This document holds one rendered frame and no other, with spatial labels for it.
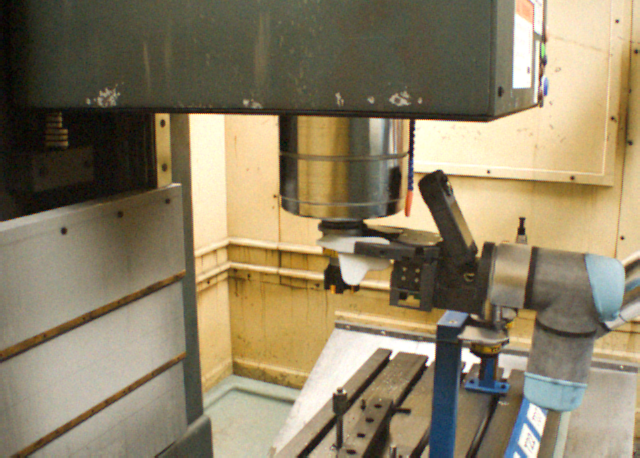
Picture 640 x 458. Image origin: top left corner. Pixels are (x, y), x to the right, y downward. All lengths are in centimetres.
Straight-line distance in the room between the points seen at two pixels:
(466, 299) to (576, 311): 13
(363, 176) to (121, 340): 59
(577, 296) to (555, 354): 8
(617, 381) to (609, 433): 17
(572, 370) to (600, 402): 102
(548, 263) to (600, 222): 102
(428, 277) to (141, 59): 42
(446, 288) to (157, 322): 62
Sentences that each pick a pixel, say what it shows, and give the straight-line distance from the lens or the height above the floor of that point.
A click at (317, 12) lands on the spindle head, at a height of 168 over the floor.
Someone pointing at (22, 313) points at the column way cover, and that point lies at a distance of 99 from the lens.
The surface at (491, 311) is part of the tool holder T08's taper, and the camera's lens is 109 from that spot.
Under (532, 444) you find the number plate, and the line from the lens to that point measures 134.
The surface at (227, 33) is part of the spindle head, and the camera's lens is 74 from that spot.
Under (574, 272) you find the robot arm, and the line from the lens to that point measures 77.
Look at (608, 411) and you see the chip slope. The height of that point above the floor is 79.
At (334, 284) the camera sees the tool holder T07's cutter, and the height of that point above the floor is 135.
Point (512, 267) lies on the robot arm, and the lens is 76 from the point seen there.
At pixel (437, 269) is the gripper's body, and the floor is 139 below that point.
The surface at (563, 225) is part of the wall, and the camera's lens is 179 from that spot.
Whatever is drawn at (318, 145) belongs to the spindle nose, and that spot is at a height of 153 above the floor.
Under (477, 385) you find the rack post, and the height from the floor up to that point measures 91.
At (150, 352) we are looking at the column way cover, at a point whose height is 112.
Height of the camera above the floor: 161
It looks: 12 degrees down
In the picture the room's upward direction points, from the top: straight up
